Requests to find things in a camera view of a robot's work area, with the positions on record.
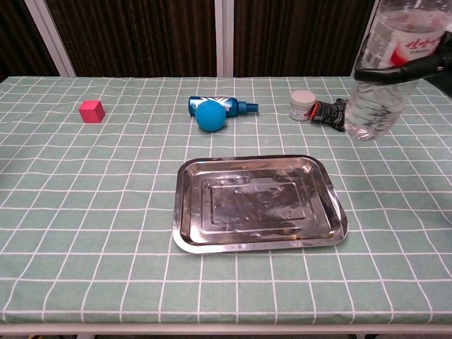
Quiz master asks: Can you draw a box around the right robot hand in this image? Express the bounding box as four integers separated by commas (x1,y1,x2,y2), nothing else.
354,30,452,85

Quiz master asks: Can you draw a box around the transparent water bottle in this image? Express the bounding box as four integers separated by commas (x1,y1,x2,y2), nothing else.
344,0,446,141

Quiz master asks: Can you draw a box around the blue spray bottle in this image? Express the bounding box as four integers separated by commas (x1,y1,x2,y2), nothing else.
188,95,260,117

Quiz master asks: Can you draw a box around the metal tray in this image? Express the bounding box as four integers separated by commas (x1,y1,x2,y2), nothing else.
172,154,349,254

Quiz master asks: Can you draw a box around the grey striped glove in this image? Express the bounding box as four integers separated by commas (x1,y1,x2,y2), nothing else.
309,97,350,132

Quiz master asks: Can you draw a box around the small white jar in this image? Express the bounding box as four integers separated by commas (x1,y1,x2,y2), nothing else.
289,89,317,121

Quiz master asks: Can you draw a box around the blue ball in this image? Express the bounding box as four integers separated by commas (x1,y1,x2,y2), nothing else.
195,101,227,132

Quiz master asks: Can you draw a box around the red cube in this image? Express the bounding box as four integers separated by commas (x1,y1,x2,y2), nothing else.
78,100,107,124

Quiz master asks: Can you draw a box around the green checkered tablecloth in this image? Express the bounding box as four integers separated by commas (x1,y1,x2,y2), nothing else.
0,76,452,325

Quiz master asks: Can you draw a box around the white partition post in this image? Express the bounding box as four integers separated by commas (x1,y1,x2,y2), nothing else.
215,0,235,77
23,0,77,77

